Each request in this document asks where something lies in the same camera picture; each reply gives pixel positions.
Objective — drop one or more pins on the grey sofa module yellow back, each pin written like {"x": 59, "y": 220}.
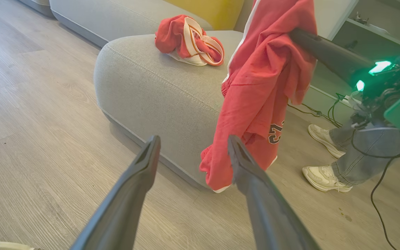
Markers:
{"x": 116, "y": 17}

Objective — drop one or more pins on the beige perforated laundry basket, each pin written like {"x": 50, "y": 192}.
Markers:
{"x": 2, "y": 246}

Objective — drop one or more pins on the white sneaker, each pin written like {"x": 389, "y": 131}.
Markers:
{"x": 323, "y": 177}
{"x": 323, "y": 137}

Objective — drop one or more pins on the red jersey shirt with number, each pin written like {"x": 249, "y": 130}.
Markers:
{"x": 255, "y": 86}

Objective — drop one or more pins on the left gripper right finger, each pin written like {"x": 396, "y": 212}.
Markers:
{"x": 273, "y": 215}

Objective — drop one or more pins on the red shorts with striped waistband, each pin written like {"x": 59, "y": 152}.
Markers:
{"x": 175, "y": 34}

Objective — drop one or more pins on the blue denim jeans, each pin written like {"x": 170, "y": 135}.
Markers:
{"x": 363, "y": 152}

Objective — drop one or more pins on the grey round ottoman seat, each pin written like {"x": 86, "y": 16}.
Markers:
{"x": 158, "y": 90}

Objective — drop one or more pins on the white open shelving unit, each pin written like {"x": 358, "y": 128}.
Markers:
{"x": 366, "y": 34}

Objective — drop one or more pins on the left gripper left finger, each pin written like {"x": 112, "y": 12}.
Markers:
{"x": 120, "y": 215}

